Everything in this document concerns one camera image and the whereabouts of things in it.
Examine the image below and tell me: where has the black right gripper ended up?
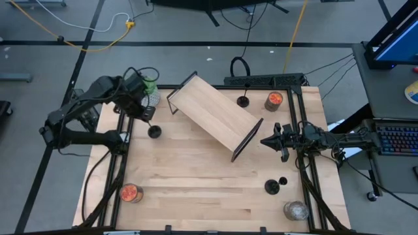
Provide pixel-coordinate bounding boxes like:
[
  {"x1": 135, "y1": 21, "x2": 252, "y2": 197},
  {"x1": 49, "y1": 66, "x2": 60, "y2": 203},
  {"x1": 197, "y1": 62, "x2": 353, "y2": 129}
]
[{"x1": 260, "y1": 122, "x2": 297, "y2": 163}]

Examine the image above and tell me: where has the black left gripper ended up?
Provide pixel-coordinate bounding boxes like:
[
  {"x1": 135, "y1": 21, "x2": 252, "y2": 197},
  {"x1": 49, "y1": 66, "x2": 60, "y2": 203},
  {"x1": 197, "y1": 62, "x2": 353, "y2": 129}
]
[{"x1": 114, "y1": 75, "x2": 156, "y2": 122}]

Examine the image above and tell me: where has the black metal candlestick holder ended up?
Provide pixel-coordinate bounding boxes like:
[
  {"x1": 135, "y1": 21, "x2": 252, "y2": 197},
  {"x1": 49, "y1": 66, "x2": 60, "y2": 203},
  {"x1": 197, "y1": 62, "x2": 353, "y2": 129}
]
[
  {"x1": 264, "y1": 176, "x2": 289, "y2": 196},
  {"x1": 236, "y1": 82, "x2": 251, "y2": 108},
  {"x1": 146, "y1": 119, "x2": 163, "y2": 139}
]

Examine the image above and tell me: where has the candle jar with orange wax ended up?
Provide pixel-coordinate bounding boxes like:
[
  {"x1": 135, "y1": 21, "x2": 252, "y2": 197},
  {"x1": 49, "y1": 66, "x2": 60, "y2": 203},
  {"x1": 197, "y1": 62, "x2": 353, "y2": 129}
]
[
  {"x1": 264, "y1": 91, "x2": 284, "y2": 113},
  {"x1": 119, "y1": 183, "x2": 144, "y2": 204}
]

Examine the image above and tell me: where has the candle jar with grey wax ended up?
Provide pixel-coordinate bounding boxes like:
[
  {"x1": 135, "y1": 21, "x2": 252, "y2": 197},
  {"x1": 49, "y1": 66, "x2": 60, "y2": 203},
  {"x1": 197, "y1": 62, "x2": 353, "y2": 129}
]
[{"x1": 283, "y1": 200, "x2": 310, "y2": 221}]

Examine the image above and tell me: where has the succulent in white patterned pot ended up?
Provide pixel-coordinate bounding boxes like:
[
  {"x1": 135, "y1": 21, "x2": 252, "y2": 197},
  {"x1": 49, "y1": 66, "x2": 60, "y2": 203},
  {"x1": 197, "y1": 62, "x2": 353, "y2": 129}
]
[{"x1": 140, "y1": 76, "x2": 162, "y2": 108}]

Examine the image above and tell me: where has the black power strip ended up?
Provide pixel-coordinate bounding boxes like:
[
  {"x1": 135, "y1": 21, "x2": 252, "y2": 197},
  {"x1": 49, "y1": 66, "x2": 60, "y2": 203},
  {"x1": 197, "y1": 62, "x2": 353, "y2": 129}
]
[{"x1": 223, "y1": 72, "x2": 306, "y2": 87}]

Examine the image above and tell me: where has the white paper sheet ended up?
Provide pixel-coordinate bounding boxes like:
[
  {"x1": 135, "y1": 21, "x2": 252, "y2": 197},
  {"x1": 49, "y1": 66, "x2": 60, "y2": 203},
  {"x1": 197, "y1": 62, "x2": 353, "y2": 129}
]
[{"x1": 326, "y1": 119, "x2": 368, "y2": 159}]

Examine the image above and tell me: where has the grey desk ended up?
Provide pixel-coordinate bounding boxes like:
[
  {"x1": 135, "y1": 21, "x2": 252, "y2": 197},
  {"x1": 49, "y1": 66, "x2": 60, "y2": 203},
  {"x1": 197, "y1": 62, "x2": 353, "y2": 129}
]
[{"x1": 351, "y1": 42, "x2": 418, "y2": 195}]

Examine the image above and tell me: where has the backlit keyboard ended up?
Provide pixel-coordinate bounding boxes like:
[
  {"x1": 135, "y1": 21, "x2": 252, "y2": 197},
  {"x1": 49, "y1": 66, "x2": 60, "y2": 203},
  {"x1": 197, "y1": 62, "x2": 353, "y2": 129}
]
[{"x1": 375, "y1": 123, "x2": 418, "y2": 157}]

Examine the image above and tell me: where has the grey metal floor bar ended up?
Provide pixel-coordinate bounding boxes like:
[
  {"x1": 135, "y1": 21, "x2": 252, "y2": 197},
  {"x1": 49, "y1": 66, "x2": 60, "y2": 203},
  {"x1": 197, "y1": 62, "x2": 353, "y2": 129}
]
[{"x1": 0, "y1": 73, "x2": 33, "y2": 83}]

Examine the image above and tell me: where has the black caster foot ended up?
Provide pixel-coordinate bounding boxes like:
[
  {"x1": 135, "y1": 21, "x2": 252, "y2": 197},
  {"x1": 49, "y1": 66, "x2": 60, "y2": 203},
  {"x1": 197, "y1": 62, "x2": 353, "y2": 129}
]
[{"x1": 0, "y1": 100, "x2": 14, "y2": 118}]

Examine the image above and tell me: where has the round yellow blue pad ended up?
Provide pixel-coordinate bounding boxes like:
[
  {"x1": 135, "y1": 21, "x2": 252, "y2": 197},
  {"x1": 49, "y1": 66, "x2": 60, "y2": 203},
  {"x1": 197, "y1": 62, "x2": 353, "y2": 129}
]
[{"x1": 404, "y1": 80, "x2": 418, "y2": 105}]

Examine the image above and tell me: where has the computer monitor on stand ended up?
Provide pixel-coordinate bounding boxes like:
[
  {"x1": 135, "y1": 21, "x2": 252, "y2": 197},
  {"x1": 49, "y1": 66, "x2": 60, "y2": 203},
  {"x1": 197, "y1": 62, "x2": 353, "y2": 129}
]
[{"x1": 363, "y1": 0, "x2": 418, "y2": 71}]

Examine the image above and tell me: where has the grey equipment base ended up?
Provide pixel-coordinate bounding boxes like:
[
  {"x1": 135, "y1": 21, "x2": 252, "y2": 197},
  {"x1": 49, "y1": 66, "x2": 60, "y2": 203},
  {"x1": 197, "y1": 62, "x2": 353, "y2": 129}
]
[{"x1": 5, "y1": 0, "x2": 68, "y2": 8}]

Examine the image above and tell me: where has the black aluminium table frame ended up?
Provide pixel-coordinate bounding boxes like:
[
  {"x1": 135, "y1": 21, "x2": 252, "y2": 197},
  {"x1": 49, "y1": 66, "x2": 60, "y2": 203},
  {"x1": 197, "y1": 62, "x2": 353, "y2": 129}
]
[{"x1": 78, "y1": 84, "x2": 352, "y2": 235}]

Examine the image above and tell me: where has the wooden shelf riser black frame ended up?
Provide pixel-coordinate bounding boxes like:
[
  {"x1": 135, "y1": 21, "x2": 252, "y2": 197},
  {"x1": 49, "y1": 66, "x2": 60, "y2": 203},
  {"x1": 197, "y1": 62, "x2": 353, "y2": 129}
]
[{"x1": 166, "y1": 70, "x2": 264, "y2": 163}]

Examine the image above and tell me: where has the black looped cable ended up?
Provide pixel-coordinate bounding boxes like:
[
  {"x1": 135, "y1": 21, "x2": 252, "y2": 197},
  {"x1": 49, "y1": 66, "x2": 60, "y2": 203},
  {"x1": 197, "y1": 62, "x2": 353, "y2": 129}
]
[{"x1": 229, "y1": 3, "x2": 259, "y2": 78}]

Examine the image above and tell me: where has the thin black cable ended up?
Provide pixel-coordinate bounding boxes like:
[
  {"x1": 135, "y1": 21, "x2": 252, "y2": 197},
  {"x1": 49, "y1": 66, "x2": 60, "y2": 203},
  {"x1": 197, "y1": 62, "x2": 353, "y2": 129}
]
[
  {"x1": 321, "y1": 63, "x2": 357, "y2": 99},
  {"x1": 303, "y1": 53, "x2": 355, "y2": 76},
  {"x1": 318, "y1": 57, "x2": 356, "y2": 87}
]

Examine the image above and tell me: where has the yellow extension cable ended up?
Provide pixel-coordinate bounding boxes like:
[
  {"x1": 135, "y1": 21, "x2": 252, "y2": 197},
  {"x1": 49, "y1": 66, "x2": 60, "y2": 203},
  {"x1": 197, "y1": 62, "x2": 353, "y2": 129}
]
[
  {"x1": 282, "y1": 0, "x2": 309, "y2": 74},
  {"x1": 8, "y1": 0, "x2": 135, "y2": 53}
]

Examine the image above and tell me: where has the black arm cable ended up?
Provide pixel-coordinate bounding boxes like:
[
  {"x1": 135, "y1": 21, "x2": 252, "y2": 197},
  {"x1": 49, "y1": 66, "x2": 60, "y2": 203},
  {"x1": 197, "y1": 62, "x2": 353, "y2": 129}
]
[{"x1": 80, "y1": 150, "x2": 112, "y2": 225}]

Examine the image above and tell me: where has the white cable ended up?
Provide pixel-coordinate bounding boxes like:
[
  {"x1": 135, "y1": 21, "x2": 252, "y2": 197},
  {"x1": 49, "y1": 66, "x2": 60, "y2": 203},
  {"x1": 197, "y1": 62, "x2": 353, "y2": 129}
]
[{"x1": 35, "y1": 0, "x2": 131, "y2": 33}]

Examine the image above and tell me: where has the black floor cable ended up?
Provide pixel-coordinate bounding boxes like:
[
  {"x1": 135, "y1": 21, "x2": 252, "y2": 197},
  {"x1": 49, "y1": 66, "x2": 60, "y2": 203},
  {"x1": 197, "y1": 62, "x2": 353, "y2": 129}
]
[{"x1": 336, "y1": 153, "x2": 418, "y2": 212}]

